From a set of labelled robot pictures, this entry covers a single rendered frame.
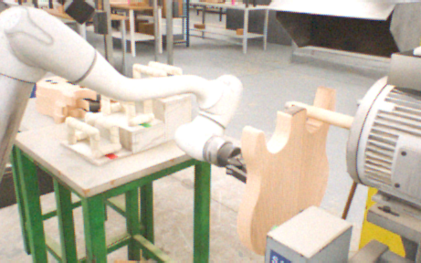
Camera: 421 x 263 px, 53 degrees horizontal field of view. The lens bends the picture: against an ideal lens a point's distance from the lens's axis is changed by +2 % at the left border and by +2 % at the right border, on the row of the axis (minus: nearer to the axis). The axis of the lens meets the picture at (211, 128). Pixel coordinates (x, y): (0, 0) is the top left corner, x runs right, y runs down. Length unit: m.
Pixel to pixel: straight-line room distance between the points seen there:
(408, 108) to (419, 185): 0.15
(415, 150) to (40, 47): 0.78
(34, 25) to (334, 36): 0.75
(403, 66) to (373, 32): 0.29
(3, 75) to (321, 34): 0.84
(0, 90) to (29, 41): 0.22
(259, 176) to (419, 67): 0.40
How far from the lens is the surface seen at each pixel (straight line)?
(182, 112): 1.71
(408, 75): 0.90
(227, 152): 1.22
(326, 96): 1.14
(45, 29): 0.99
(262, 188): 1.01
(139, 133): 1.59
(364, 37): 1.18
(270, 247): 0.83
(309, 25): 1.25
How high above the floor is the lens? 1.59
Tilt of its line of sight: 21 degrees down
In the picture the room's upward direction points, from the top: 1 degrees clockwise
